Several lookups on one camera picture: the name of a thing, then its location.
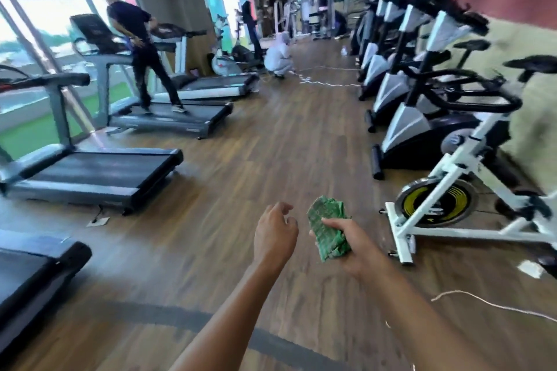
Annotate person's right hand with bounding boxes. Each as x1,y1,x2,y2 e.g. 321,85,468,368
310,217,388,281

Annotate person's left hand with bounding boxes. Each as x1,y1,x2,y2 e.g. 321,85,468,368
252,201,299,276

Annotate green checkered cleaning cloth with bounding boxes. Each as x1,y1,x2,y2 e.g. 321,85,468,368
306,197,353,261

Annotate white bike with yellow flywheel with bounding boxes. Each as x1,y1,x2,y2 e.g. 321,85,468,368
380,71,557,267

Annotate black handlebars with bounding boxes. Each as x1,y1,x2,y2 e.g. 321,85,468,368
400,66,525,115

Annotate person's right forearm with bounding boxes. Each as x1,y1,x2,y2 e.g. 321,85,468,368
366,257,497,371

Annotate person's left forearm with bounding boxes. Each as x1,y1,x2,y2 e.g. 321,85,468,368
169,262,284,371

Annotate black and grey upright bike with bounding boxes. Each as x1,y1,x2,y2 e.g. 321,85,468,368
357,1,436,102
370,79,515,180
364,36,493,133

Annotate white power socket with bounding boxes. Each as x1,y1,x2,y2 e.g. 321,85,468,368
518,259,548,281

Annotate thin white cable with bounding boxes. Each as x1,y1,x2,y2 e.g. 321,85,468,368
383,288,557,371

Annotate white floor cable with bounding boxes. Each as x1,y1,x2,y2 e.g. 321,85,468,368
291,66,362,89

